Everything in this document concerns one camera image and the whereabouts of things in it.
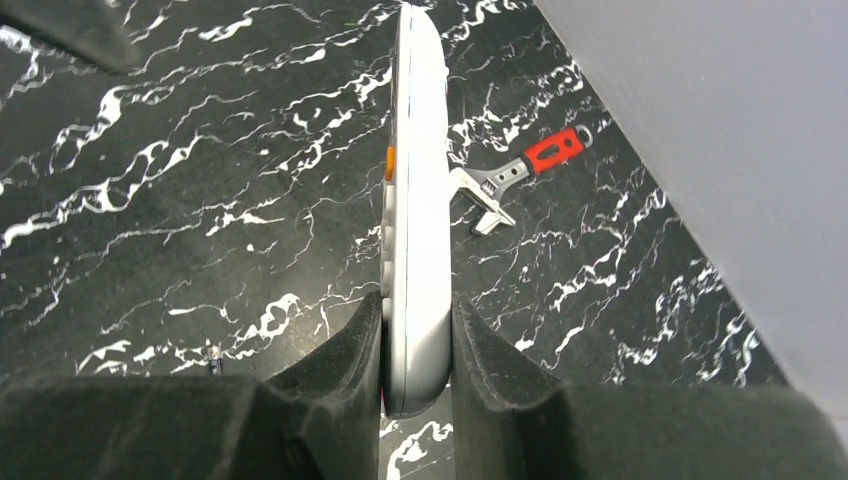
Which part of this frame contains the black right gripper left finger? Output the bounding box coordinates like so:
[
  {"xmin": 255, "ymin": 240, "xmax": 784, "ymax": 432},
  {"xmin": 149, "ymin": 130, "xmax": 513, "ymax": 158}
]
[{"xmin": 1, "ymin": 292, "xmax": 382, "ymax": 479}]

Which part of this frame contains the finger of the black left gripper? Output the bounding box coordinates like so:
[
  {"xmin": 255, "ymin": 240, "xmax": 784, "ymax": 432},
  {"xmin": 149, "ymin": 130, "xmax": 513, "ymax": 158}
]
[{"xmin": 1, "ymin": 0, "xmax": 141, "ymax": 74}]

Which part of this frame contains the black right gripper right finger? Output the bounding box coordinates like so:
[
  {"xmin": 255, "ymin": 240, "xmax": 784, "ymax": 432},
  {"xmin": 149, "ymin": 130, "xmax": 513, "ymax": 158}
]
[{"xmin": 451, "ymin": 295, "xmax": 847, "ymax": 479}]

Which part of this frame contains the white air conditioner remote control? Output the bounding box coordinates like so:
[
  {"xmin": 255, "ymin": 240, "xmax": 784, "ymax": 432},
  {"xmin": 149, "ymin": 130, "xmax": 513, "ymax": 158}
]
[{"xmin": 380, "ymin": 2, "xmax": 452, "ymax": 419}]

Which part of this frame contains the black battery lying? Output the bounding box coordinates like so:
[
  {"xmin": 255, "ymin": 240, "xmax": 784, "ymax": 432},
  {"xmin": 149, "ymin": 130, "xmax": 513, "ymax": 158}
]
[{"xmin": 206, "ymin": 345, "xmax": 223, "ymax": 376}]

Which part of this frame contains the red handled adjustable wrench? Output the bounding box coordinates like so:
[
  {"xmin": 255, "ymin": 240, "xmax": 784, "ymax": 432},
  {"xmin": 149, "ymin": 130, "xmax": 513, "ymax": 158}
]
[{"xmin": 449, "ymin": 125, "xmax": 594, "ymax": 236}]

